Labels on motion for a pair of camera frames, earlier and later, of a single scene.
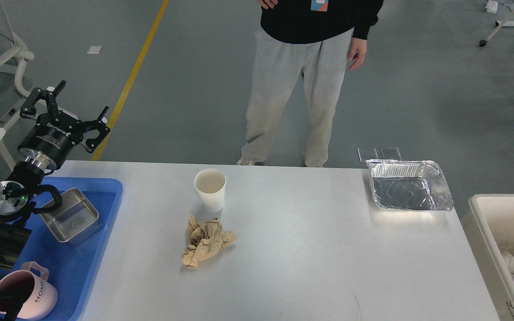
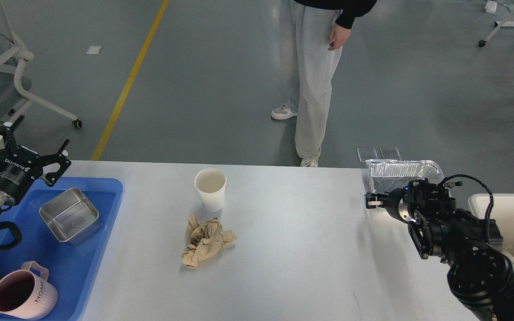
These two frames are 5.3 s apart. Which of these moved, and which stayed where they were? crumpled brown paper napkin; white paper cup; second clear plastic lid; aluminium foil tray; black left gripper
Moved: black left gripper
Stayed: second clear plastic lid; aluminium foil tray; white paper cup; crumpled brown paper napkin
